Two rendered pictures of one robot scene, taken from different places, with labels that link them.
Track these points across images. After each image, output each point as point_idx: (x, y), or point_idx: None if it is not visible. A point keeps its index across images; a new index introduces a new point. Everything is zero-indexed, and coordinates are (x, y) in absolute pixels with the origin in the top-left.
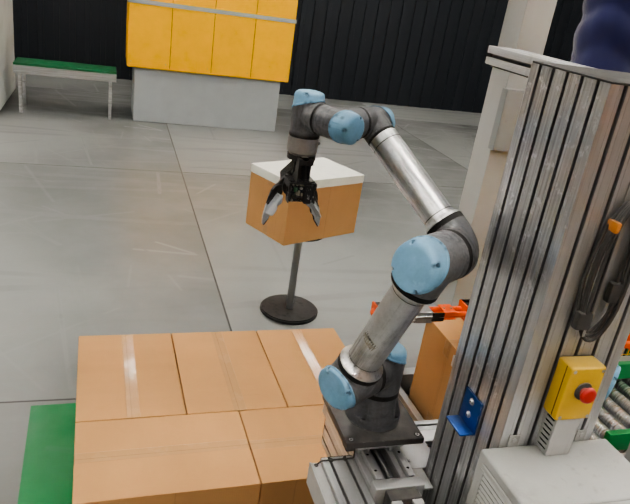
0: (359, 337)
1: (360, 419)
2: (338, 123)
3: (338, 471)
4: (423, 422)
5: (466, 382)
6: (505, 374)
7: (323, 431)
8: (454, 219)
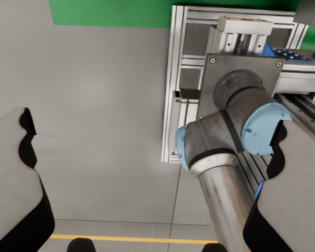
0: (208, 200)
1: (217, 109)
2: None
3: (188, 112)
4: (294, 68)
5: None
6: None
7: (213, 28)
8: None
